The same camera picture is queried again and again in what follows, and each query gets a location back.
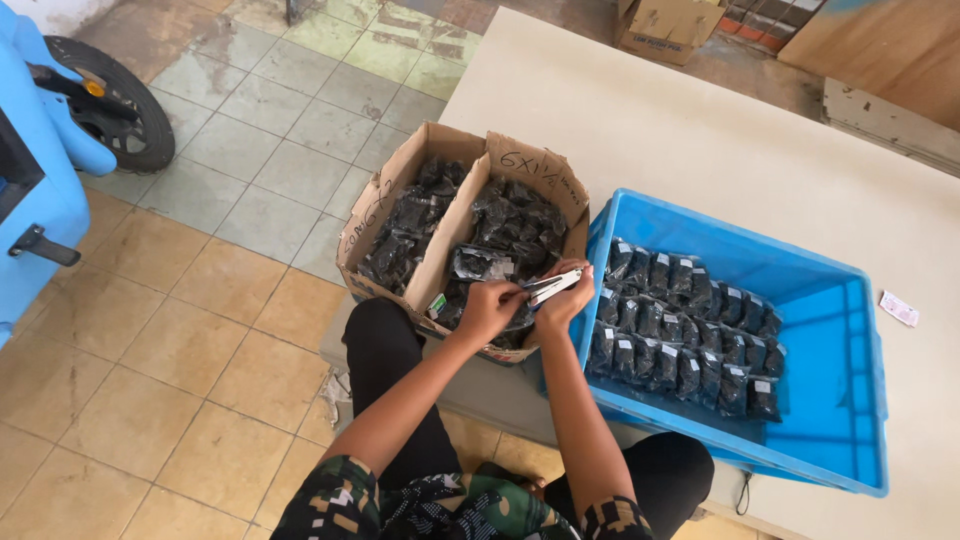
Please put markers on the person's left hand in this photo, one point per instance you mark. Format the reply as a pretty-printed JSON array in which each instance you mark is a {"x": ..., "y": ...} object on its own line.
[{"x": 484, "y": 311}]

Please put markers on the person's right hand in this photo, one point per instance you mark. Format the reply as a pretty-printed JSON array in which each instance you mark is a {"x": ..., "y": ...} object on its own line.
[{"x": 564, "y": 309}]

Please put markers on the person's right fingers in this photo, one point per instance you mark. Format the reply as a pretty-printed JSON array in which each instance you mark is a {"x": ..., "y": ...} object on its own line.
[{"x": 564, "y": 266}]

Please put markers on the silver stapler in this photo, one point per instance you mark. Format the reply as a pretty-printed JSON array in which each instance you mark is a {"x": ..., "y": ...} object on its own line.
[{"x": 553, "y": 287}]

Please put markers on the pile of black screw packets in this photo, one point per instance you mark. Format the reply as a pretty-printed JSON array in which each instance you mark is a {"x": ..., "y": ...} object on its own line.
[
  {"x": 514, "y": 225},
  {"x": 409, "y": 221}
]

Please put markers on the single clear screw bag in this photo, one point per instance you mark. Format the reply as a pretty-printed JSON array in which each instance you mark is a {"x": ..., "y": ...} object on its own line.
[{"x": 480, "y": 264}]

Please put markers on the divided cardboard box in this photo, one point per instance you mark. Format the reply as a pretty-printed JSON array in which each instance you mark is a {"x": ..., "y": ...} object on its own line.
[{"x": 450, "y": 225}]

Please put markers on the small green staples box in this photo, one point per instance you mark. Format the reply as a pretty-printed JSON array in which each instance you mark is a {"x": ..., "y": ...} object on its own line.
[{"x": 436, "y": 304}]

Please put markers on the rows of labelled screw packets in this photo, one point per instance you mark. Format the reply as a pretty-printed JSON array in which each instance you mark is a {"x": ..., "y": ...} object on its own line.
[{"x": 682, "y": 330}]

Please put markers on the person's black trousers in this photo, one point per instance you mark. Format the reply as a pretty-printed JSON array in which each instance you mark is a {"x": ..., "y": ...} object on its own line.
[{"x": 420, "y": 405}]

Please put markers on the brown cardboard carton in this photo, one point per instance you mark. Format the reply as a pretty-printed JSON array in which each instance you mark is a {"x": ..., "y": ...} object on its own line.
[{"x": 664, "y": 28}]

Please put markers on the crumpled paper scraps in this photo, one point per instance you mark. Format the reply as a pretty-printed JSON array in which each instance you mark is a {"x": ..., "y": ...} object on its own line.
[{"x": 337, "y": 394}]

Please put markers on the blue plastic crate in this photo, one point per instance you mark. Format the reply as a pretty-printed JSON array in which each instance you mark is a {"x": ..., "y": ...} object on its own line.
[{"x": 825, "y": 352}]

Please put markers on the person's camouflage shirt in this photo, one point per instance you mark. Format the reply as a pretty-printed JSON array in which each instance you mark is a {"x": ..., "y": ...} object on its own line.
[{"x": 420, "y": 506}]

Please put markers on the stack of bricks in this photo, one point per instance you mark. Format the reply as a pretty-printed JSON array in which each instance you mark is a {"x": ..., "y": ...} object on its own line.
[{"x": 765, "y": 21}]

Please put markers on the white paper slip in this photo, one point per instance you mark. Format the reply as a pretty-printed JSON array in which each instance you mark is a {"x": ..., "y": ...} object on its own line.
[{"x": 898, "y": 308}]

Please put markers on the white painted wooden plank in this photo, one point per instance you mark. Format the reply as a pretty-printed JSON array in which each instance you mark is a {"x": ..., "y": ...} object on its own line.
[{"x": 889, "y": 127}]

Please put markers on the leaning plywood board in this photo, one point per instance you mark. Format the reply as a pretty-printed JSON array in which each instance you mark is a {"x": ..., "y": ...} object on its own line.
[{"x": 881, "y": 52}]

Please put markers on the light blue scooter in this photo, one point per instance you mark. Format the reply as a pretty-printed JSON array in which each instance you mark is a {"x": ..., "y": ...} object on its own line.
[{"x": 52, "y": 150}]

